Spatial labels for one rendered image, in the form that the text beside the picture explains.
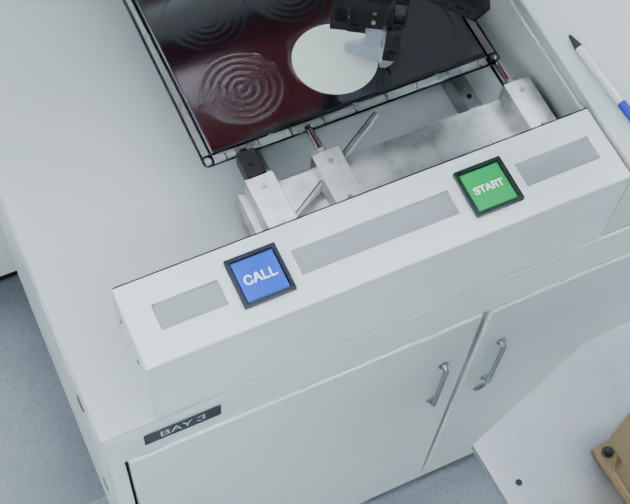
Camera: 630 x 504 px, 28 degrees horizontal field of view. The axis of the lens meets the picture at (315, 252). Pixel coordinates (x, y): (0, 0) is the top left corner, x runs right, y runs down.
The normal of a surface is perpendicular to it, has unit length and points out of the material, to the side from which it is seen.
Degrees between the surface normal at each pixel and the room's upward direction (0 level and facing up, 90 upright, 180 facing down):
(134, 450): 90
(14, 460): 0
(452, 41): 0
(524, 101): 0
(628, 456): 90
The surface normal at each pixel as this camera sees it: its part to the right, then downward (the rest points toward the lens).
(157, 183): 0.05, -0.47
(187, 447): 0.42, 0.81
